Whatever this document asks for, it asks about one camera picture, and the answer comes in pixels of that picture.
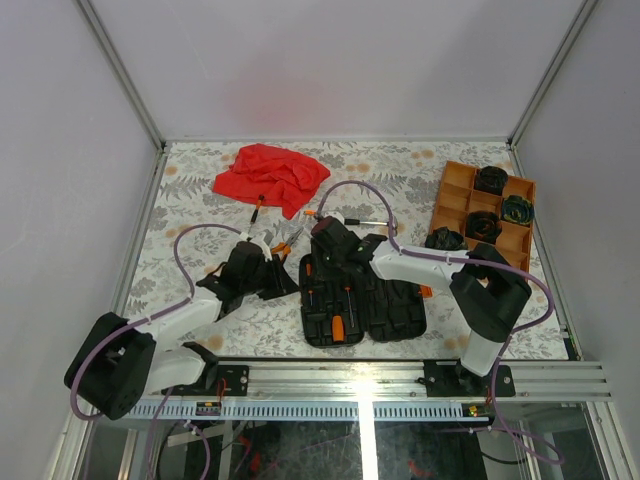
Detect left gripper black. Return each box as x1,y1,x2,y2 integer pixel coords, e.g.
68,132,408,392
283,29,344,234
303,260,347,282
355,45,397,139
243,255,301,301

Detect black plastic tool case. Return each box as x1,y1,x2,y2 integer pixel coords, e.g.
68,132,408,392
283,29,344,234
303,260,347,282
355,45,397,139
299,247,427,348

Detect orange handled tool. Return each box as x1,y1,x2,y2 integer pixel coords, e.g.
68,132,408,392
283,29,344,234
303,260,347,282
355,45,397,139
331,315,345,343

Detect small orange black screwdriver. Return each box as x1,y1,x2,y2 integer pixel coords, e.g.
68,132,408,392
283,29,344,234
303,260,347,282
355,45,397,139
250,195,265,225

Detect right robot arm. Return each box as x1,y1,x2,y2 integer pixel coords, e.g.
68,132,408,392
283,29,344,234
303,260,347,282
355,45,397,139
311,216,531,395

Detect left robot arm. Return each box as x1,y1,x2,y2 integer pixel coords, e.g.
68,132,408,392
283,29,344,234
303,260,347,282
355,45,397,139
64,239,298,420

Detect steel claw hammer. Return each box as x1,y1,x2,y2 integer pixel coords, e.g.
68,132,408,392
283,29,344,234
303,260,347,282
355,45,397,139
343,218,389,227

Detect red crumpled cloth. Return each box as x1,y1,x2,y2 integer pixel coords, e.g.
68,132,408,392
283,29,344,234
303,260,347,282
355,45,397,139
212,144,331,220

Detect dark floral rolled cloth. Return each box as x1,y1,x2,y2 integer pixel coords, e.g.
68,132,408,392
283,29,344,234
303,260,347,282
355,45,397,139
424,226,468,251

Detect black orange rolled cloth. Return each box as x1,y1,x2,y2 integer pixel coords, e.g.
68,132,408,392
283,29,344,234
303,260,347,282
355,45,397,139
465,211,502,244

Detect wooden compartment tray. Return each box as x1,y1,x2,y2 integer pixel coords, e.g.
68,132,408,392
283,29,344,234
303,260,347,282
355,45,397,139
430,161,536,271

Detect dark rolled cloth top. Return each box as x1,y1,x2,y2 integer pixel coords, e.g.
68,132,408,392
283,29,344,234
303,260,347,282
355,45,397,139
474,166,509,196

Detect blue green rolled cloth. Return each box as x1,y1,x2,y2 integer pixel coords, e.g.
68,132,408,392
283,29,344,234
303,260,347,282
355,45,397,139
501,195,535,227

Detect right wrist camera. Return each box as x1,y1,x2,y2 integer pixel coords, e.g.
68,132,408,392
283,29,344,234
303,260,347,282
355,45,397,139
319,211,345,224

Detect orange handled needle-nose pliers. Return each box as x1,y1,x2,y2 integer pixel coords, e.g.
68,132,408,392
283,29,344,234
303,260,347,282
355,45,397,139
271,228,303,263

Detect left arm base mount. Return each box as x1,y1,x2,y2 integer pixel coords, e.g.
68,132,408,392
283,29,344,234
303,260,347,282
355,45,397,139
172,364,250,399

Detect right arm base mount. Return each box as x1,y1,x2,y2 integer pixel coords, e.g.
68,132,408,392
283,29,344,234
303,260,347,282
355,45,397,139
420,360,516,398

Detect aluminium front rail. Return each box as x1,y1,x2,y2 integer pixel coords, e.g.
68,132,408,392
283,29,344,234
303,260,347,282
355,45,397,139
74,358,614,401

